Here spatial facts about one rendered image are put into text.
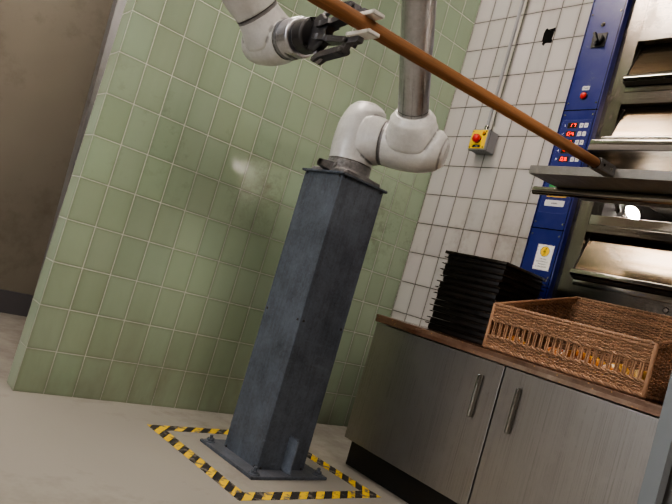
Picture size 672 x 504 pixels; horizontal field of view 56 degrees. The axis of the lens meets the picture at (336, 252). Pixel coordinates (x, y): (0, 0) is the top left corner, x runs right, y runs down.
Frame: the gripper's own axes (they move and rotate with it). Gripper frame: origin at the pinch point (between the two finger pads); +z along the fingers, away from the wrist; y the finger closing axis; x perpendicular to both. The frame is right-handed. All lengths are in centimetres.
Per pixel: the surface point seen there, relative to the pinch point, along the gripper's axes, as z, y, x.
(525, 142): -73, -25, -157
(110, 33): -227, -35, -22
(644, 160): -14, -16, -147
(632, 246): -15, 14, -156
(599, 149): -28, -18, -141
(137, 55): -127, -7, -3
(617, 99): -36, -43, -157
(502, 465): -7, 92, -95
